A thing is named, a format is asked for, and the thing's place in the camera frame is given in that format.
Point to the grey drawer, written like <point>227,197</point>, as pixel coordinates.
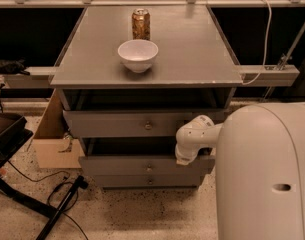
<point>109,124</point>
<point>143,181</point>
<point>140,156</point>

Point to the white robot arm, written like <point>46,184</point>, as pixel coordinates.
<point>259,169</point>

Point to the grey drawer cabinet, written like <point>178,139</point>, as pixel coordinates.
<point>189,45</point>

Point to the grey top drawer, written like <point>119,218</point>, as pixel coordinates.
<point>109,124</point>

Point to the grey bottom drawer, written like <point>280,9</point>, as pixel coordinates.
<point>143,181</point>

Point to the white ceramic bowl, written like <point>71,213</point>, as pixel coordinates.
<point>138,55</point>

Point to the gold soda can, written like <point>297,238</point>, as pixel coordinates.
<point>141,24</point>

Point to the cardboard box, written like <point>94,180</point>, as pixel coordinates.
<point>54,145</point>

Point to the black floor stand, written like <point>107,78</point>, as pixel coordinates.
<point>52,213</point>

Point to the metal diagonal brace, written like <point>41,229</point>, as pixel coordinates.
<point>292,47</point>

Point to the black tray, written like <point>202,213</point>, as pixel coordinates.
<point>13,135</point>

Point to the black bag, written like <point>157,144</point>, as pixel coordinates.
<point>13,67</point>

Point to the metal frame rail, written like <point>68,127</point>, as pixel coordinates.
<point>239,75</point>

